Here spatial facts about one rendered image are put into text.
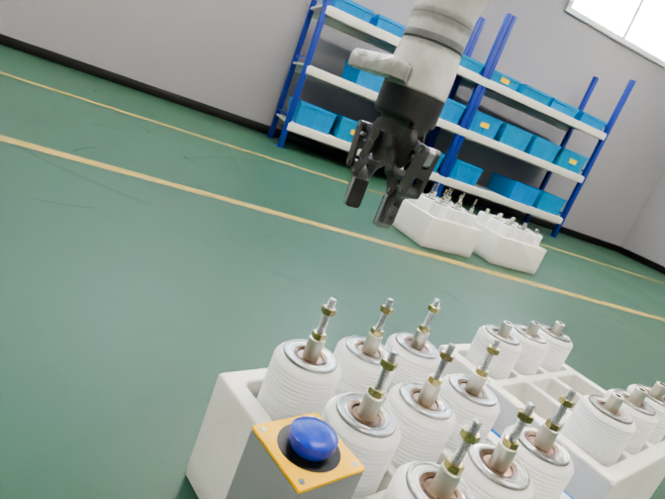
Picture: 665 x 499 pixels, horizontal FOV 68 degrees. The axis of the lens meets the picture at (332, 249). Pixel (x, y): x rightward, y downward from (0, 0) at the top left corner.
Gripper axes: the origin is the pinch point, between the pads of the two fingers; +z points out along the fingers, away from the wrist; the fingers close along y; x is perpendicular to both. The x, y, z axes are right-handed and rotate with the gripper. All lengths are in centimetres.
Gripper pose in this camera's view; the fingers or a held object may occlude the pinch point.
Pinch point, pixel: (368, 206)
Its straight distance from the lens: 60.6
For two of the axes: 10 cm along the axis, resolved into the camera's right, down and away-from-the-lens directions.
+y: -4.8, -4.2, 7.7
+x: -8.1, -1.4, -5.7
